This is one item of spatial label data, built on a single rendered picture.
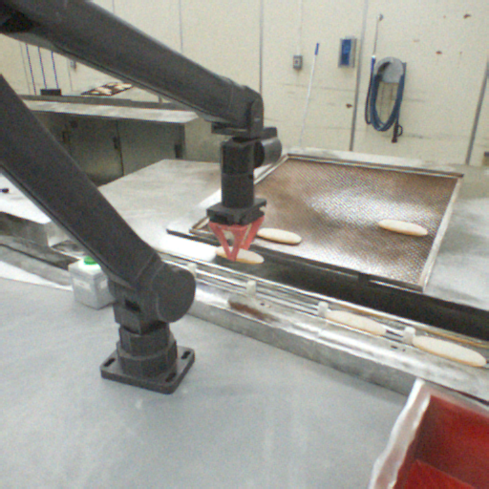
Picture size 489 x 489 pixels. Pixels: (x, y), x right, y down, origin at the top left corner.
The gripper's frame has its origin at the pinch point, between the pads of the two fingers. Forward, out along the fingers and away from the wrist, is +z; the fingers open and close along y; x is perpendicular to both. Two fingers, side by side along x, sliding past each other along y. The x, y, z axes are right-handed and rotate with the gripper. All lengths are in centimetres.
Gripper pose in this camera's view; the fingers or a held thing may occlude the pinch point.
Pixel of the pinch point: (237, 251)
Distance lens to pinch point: 74.3
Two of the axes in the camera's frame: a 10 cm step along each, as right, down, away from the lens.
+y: 5.2, -3.4, 7.8
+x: -8.5, -2.1, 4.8
